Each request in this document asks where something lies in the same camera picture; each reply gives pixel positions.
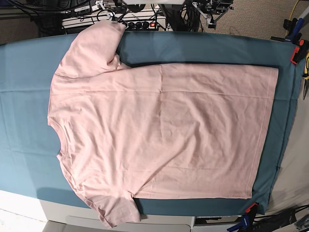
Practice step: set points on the pink T-shirt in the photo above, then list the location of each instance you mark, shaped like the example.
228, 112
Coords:
164, 131

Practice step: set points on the teal table cloth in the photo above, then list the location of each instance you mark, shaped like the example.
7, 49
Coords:
28, 146

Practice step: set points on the orange black clamp upper right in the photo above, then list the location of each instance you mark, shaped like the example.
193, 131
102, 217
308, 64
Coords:
300, 51

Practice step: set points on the orange blue clamp lower right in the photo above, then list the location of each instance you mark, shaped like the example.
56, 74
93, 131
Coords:
246, 221

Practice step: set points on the yellow handled pliers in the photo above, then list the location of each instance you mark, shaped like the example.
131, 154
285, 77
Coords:
306, 77

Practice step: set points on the black power strip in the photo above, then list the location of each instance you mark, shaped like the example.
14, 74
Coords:
141, 26

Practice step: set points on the blue clamp top right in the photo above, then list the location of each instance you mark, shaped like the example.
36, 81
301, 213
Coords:
293, 28

